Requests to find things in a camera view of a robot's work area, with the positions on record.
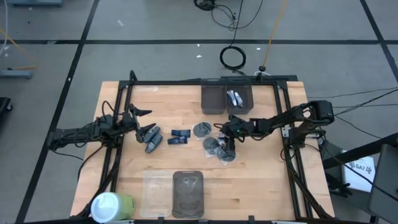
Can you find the dark shave cream tube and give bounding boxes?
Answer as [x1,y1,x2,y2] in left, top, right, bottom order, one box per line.
[170,129,192,138]

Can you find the small dark blue packets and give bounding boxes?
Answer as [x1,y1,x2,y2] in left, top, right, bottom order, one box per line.
[167,136,188,146]

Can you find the green wipes canister white lid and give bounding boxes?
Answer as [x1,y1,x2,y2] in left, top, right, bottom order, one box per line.
[90,192,136,224]

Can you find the grey blue cart base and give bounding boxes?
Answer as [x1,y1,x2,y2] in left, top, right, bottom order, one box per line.
[6,0,63,7]
[0,68,34,80]

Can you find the dark grey chair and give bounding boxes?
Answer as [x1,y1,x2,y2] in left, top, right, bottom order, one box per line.
[368,143,398,224]

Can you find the grey round bagged parts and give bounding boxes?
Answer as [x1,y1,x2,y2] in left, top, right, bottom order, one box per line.
[202,136,221,158]

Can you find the white printed cardboard box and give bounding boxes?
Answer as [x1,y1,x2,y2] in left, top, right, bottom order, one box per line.
[341,151,376,193]

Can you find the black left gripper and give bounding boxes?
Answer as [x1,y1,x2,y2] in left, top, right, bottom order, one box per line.
[119,103,157,144]

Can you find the clear plastic tray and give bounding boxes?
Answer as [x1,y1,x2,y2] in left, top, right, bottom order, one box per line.
[139,169,174,218]

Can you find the grey plastic bin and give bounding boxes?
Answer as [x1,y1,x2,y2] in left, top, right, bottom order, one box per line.
[226,78,254,115]
[200,78,227,115]

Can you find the thin black floor cable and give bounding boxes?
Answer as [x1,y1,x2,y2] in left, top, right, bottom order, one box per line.
[307,88,398,100]
[334,90,398,116]

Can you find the black hair ties bag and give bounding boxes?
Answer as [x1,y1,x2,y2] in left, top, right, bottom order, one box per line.
[192,121,213,138]
[216,145,237,165]

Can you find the grey plastic tray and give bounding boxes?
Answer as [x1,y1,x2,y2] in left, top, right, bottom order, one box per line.
[172,170,205,219]

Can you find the coiled black floor cable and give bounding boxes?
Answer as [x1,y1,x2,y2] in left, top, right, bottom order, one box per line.
[219,45,247,71]

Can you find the black slanted support pole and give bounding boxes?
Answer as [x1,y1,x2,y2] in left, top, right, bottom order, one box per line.
[322,133,398,170]

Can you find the grey blue deodorant stick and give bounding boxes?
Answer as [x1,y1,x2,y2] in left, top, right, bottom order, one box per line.
[142,125,161,144]
[144,133,164,154]

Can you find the yellow hanging cable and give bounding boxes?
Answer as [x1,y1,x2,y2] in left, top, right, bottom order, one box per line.
[262,0,289,68]

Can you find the black caster foot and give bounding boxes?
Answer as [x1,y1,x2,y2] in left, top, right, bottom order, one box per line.
[0,96,13,118]

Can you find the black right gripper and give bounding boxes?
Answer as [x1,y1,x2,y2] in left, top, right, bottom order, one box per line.
[222,115,251,156]

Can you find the black floor cable bundle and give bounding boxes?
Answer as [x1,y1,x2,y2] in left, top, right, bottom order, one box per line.
[194,0,264,32]

